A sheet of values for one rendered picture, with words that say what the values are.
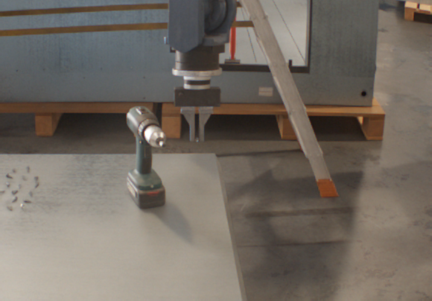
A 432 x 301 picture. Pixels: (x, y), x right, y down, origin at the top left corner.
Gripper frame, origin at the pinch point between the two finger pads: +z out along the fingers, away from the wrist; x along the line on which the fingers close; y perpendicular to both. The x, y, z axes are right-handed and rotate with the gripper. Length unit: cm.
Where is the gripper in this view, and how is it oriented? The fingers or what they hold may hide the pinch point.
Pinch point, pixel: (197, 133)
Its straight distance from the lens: 201.5
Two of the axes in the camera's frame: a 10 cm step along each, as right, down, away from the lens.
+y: 0.7, 2.1, -9.7
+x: 10.0, -0.1, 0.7
